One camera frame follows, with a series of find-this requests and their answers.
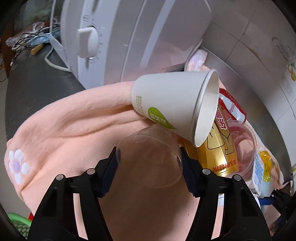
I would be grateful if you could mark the white microwave oven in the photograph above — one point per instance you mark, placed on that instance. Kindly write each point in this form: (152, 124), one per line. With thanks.
(138, 34)

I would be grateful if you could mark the clear plastic bag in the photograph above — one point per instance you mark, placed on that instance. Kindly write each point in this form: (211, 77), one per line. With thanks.
(34, 26)

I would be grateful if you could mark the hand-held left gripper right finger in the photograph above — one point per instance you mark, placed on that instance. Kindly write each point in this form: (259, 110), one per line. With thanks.
(189, 176)

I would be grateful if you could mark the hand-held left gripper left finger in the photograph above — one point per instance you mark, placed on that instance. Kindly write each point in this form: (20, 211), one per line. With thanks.
(108, 176)

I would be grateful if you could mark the pink flower printed blanket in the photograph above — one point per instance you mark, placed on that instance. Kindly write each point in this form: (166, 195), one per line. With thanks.
(69, 129)

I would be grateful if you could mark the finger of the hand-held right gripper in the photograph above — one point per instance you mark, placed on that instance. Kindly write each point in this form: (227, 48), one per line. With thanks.
(268, 200)

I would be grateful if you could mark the small clear plastic cup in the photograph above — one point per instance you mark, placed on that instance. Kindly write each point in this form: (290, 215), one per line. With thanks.
(252, 139)

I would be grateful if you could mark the white blue milk carton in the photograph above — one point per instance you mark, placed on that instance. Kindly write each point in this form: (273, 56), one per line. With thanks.
(257, 176)

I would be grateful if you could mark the orange fruit wall decal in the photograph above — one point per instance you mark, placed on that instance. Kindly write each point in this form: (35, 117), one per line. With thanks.
(293, 74)

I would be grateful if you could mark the yellow plastic wrapper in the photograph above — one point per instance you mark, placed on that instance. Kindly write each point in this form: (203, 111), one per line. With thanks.
(268, 162)

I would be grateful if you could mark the white paper cup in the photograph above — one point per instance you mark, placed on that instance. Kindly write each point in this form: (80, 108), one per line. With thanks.
(171, 102)

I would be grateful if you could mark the white pink cloth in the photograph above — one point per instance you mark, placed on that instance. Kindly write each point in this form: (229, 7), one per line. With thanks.
(196, 60)

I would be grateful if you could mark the red soda can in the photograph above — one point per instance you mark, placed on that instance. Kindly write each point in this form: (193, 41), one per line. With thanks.
(233, 106)

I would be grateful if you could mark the light blue cloth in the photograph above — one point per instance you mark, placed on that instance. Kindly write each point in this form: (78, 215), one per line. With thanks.
(39, 39)

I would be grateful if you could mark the green plastic mesh basket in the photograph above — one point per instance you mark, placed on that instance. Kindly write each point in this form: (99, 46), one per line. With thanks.
(18, 222)

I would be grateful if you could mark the gold drink can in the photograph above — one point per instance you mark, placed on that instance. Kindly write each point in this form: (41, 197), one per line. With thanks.
(219, 153)

